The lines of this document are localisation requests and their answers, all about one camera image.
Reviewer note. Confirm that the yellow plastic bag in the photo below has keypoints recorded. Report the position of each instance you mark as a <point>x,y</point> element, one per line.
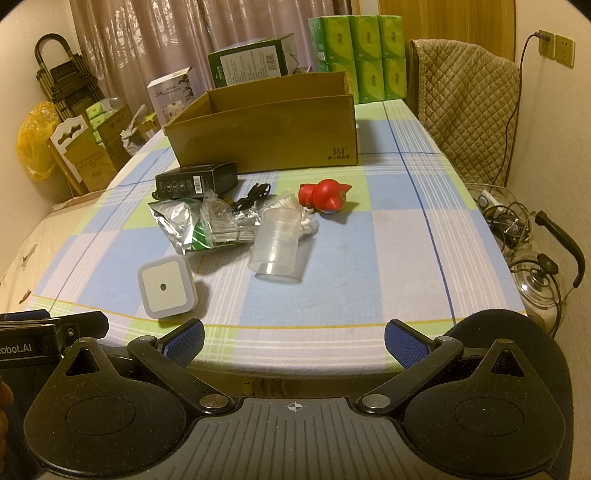
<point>34,143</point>

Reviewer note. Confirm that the red toy figure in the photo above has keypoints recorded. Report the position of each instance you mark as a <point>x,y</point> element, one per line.
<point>325,196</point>

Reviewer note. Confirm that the person's left hand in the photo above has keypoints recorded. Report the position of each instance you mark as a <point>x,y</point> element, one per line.
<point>4,406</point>

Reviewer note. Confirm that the silver foil bag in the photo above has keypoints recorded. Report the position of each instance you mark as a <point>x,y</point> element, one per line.
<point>173,224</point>

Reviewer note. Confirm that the clear plastic bag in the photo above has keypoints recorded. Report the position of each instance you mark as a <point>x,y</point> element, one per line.
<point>226,226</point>

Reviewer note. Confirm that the white appliance box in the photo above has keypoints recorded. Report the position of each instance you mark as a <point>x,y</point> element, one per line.
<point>168,94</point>

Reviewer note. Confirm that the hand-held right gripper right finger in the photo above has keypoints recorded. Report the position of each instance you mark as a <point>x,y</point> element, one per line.
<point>406,344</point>

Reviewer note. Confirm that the beige bedsheet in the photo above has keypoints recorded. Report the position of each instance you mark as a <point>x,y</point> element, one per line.
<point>27,249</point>

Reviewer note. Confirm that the clear plastic cup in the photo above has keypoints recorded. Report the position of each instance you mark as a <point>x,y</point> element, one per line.
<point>274,244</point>

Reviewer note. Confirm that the cardboard box of tissue boxes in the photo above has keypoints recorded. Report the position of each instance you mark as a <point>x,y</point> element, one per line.
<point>111,127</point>

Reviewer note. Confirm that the stack of green tissue packs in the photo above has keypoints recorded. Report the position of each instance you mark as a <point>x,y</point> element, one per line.
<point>364,50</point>

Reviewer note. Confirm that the small black fan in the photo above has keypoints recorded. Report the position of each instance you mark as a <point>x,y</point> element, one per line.
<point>508,227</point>

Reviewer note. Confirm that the white power strip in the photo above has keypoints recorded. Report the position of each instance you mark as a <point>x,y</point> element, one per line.
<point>489,201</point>

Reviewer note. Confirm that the small brown cardboard boxes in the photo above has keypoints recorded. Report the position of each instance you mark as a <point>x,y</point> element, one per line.
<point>81,157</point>

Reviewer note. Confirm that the wall socket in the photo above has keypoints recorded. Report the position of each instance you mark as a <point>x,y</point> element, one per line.
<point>564,50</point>
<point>547,45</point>

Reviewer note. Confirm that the green and white carton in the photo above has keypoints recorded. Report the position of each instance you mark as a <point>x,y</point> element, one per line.
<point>249,62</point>

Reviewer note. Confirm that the black product box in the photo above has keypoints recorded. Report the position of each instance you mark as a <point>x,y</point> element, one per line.
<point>194,181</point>

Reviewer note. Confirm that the beige quilted chair cover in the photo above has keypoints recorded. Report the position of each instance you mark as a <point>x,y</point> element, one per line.
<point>466,106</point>

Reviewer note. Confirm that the white plastic bag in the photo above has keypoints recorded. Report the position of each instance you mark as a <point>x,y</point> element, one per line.
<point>131,136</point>

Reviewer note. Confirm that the brown cardboard box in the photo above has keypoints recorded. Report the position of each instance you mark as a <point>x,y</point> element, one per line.
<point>277,134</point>

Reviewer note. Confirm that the wooden door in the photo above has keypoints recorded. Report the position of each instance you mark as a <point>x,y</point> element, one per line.
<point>438,18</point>

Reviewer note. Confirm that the black folding step ladder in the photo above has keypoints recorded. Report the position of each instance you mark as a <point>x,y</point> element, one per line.
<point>64,74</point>

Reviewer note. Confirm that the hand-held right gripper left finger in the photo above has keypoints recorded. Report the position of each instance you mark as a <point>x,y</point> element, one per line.
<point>184,344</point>

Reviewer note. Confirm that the white square night light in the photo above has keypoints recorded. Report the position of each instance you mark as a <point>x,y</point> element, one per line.
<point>164,288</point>

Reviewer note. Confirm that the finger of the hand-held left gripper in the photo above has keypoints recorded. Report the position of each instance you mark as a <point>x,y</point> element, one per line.
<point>85,327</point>
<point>23,315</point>

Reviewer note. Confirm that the pink patterned curtain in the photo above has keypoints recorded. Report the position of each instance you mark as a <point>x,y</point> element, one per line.
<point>184,32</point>

